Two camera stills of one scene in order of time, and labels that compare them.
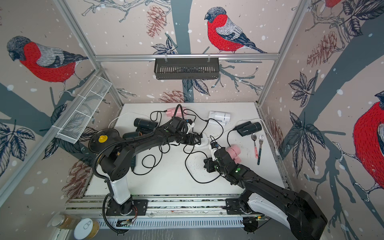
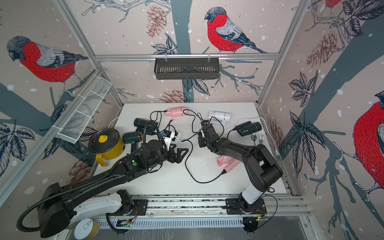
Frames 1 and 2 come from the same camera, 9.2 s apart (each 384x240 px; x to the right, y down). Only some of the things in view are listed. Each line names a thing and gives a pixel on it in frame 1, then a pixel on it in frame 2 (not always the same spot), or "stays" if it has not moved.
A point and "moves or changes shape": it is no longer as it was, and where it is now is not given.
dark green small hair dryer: x=142 y=124 stays
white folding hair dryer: x=223 y=117 stays
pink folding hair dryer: x=171 y=112 stays
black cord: x=190 y=174 moves or changes shape
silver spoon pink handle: x=254 y=137 stays
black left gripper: x=193 y=142 to x=173 y=159
